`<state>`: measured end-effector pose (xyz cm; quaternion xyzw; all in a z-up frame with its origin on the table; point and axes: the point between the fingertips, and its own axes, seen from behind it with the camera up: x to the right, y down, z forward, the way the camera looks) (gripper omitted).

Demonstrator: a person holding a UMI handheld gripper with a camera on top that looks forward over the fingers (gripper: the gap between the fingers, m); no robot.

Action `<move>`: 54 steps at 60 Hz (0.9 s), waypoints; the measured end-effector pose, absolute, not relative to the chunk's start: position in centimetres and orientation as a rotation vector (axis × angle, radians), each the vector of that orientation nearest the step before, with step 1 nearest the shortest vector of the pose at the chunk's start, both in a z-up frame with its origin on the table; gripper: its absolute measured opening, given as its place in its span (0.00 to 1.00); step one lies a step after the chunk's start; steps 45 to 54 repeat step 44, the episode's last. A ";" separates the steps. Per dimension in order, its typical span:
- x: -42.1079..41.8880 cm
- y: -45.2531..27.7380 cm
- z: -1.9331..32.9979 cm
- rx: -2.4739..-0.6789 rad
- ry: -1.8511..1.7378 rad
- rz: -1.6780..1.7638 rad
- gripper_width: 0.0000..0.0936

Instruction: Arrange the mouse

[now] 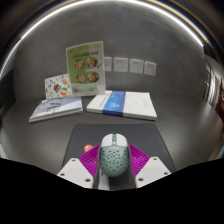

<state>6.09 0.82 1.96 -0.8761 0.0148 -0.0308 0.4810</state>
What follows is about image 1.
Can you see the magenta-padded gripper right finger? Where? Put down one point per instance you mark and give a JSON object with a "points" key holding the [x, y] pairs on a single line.
{"points": [[151, 171]]}

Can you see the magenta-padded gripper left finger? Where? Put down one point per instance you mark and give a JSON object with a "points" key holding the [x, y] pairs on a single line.
{"points": [[76, 172]]}

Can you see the white and green perforated mouse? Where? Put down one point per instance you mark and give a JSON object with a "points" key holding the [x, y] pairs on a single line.
{"points": [[114, 160]]}

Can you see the black mouse pad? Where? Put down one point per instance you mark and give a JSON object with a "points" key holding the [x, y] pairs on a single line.
{"points": [[143, 136]]}

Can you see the grey striped cover book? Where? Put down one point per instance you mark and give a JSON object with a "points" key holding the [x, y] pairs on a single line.
{"points": [[56, 108]]}

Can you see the white book with blue band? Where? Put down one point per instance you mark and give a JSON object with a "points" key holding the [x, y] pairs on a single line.
{"points": [[133, 105]]}

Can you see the small colourful printed card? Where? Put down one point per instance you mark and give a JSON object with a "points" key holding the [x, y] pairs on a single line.
{"points": [[58, 87]]}

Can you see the green food menu sign stand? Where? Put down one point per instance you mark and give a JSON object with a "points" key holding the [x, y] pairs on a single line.
{"points": [[86, 68]]}

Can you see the ceiling light strip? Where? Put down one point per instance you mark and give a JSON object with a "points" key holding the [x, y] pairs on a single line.
{"points": [[190, 30]]}

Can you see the white wall socket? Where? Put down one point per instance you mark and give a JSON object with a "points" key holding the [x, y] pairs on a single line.
{"points": [[136, 66], [108, 64], [150, 68], [120, 64]]}

